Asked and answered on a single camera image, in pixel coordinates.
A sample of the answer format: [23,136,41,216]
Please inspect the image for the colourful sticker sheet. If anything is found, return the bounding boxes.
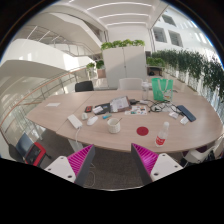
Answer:
[124,105,148,116]

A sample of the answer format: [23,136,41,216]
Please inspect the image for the clear tumbler bottle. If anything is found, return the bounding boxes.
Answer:
[141,80,150,101]

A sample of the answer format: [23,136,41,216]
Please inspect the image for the white power strip cable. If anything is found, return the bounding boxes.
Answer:
[75,127,83,145]

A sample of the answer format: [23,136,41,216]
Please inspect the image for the potted green plant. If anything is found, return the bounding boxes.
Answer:
[85,61,97,79]
[95,59,107,79]

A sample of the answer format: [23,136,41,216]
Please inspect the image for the white office chair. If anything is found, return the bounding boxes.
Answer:
[118,77,144,91]

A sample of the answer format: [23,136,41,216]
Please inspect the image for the small white packet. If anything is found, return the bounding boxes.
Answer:
[179,116,190,126]
[168,111,180,120]

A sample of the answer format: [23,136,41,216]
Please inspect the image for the white computer mouse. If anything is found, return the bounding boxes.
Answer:
[86,115,99,127]

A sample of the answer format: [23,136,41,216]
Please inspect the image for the glass railing with wooden handrail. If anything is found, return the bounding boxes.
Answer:
[0,65,88,134]

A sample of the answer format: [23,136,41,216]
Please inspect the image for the green tote bag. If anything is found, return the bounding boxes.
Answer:
[150,77,175,102]

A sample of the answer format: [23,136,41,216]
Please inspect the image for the green plants atop cabinet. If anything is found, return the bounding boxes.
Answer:
[100,38,146,51]

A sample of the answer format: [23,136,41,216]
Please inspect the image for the dark blue flat case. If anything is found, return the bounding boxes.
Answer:
[176,104,197,123]

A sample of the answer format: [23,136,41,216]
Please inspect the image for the long green plant hedge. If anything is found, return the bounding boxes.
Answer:
[151,49,224,101]

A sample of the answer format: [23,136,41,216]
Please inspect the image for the white grid-pattern mug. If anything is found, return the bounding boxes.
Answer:
[106,117,122,135]

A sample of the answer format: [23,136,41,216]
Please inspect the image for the tall white cabinet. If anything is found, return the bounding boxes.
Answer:
[101,45,148,89]

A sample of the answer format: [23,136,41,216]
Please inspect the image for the white and purple chair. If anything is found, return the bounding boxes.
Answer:
[182,134,224,164]

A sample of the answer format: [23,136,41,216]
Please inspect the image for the red and black chair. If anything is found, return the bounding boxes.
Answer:
[14,132,48,167]

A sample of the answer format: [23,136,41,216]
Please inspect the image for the black wallet with white card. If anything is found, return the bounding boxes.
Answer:
[92,102,112,116]

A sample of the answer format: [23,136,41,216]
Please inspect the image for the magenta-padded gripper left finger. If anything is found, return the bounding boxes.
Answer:
[44,143,96,188]

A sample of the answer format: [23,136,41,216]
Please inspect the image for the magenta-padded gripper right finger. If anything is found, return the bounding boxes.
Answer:
[130,142,184,186]

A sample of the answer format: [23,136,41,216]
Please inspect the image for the white power strip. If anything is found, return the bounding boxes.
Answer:
[67,114,83,130]

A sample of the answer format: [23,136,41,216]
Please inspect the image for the tangled black cables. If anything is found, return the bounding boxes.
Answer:
[139,99,183,116]

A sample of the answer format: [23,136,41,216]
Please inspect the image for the ceiling light strips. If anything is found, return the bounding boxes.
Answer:
[84,1,154,28]

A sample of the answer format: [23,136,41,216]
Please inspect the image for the clear red-labelled water bottle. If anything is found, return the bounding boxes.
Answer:
[154,121,170,148]

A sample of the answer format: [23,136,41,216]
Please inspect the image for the flat round red coaster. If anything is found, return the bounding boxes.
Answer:
[136,126,150,137]

